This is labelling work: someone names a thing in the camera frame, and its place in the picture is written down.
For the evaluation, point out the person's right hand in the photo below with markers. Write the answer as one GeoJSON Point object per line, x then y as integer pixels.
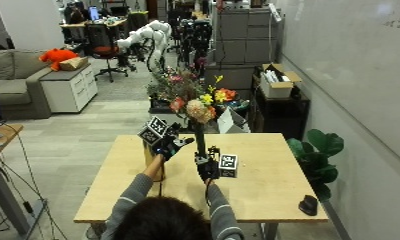
{"type": "Point", "coordinates": [206, 168]}

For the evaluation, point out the person's left hand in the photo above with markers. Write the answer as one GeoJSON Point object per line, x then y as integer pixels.
{"type": "Point", "coordinates": [169, 146]}

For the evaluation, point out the mixed flower bouquet green stem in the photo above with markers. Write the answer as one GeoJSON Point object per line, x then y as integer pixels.
{"type": "Point", "coordinates": [198, 112]}

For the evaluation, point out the white marker cube right glove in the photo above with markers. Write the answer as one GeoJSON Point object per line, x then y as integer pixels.
{"type": "Point", "coordinates": [227, 165]}

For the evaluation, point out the white marker cube glove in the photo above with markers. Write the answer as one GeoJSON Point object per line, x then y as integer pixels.
{"type": "Point", "coordinates": [152, 131]}
{"type": "Point", "coordinates": [227, 165]}

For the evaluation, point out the white marker cube left glove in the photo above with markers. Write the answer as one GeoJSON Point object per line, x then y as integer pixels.
{"type": "Point", "coordinates": [152, 131]}

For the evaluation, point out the tan cylindrical vase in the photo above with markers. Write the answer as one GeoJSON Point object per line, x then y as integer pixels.
{"type": "Point", "coordinates": [148, 157]}

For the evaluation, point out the white paper box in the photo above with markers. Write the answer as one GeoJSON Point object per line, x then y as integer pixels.
{"type": "Point", "coordinates": [230, 122]}

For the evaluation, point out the bunch of orange yellow flowers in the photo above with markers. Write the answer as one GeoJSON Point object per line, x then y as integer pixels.
{"type": "Point", "coordinates": [223, 96]}

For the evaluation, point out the bunch of pink flowers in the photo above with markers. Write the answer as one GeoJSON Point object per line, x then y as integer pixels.
{"type": "Point", "coordinates": [173, 86]}

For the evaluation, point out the black low cabinet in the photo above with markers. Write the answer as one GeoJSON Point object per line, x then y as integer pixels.
{"type": "Point", "coordinates": [277, 115]}

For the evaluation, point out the green leafy potted plant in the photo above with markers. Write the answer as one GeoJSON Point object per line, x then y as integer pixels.
{"type": "Point", "coordinates": [318, 160]}

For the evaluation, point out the open cardboard box with items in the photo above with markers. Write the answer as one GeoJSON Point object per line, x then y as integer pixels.
{"type": "Point", "coordinates": [277, 82]}

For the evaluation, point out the small black object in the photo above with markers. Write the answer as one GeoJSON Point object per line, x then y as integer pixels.
{"type": "Point", "coordinates": [307, 205]}

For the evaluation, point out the white drawer cabinet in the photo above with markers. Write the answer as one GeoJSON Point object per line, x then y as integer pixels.
{"type": "Point", "coordinates": [70, 88]}

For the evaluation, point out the grey filing cabinets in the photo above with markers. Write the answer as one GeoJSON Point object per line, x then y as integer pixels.
{"type": "Point", "coordinates": [246, 36]}

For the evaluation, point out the black office chair red seat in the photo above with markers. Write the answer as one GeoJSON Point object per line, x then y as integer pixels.
{"type": "Point", "coordinates": [102, 45]}

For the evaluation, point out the small brown cardboard box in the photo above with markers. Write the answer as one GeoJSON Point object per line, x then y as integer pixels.
{"type": "Point", "coordinates": [73, 63]}

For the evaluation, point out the orange plush toy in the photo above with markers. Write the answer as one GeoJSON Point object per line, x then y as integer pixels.
{"type": "Point", "coordinates": [54, 57]}

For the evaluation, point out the wooden office desk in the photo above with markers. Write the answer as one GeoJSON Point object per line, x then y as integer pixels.
{"type": "Point", "coordinates": [93, 24]}

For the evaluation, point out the wooden side desk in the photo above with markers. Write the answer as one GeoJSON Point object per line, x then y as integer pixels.
{"type": "Point", "coordinates": [0, 166]}

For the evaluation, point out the grey sofa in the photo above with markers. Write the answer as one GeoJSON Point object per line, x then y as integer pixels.
{"type": "Point", "coordinates": [13, 83]}

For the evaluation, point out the computer monitor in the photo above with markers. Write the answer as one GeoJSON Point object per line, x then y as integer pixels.
{"type": "Point", "coordinates": [93, 13]}

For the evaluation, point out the whiteboard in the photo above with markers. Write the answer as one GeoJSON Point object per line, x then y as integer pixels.
{"type": "Point", "coordinates": [359, 66]}

